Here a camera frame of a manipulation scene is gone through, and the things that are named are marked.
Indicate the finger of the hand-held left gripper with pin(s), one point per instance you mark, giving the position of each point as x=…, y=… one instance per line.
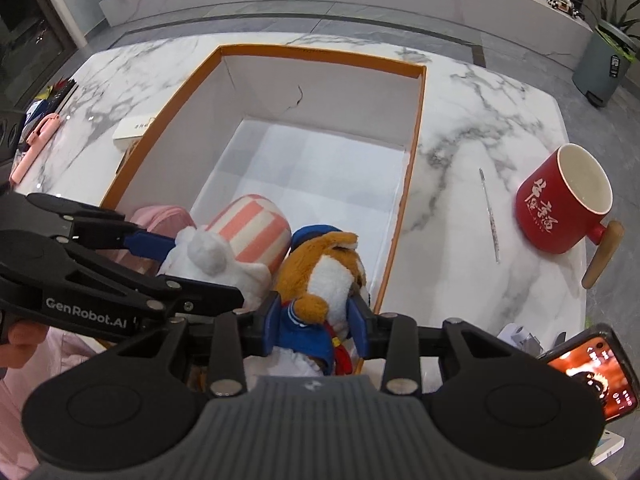
x=145, y=244
x=200, y=296

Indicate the brown dog plush toy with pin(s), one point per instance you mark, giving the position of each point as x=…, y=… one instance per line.
x=320, y=270

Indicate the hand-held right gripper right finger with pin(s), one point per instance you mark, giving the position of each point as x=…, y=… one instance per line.
x=360, y=332

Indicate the smartphone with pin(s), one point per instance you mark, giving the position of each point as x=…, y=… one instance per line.
x=595, y=375

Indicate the orange cardboard box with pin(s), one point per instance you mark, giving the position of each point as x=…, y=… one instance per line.
x=320, y=110

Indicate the pink cloth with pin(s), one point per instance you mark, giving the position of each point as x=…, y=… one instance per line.
x=165, y=217

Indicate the grey trash bin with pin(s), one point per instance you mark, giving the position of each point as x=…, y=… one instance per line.
x=597, y=67

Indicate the black white toy car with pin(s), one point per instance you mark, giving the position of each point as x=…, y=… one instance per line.
x=565, y=1

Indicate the white blue small box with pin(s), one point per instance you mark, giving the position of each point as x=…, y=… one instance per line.
x=36, y=109

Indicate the dark glass sliding door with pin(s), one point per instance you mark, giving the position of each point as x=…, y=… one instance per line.
x=30, y=10

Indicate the person's left hand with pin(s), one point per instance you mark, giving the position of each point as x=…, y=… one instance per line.
x=27, y=337

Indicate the white plush pink striped hat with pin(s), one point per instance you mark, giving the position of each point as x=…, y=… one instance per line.
x=250, y=230

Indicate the long white box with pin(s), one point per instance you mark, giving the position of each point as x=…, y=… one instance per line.
x=131, y=132

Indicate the long-leaf potted plant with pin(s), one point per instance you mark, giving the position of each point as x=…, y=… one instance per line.
x=606, y=5

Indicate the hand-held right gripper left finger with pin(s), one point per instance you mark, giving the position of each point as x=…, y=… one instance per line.
x=272, y=327

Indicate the thin silver pen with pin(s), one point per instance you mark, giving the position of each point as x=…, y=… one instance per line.
x=489, y=210

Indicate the black remote control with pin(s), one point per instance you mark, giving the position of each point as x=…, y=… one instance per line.
x=62, y=91

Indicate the pink handheld fan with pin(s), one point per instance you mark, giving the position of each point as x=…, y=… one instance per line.
x=37, y=142

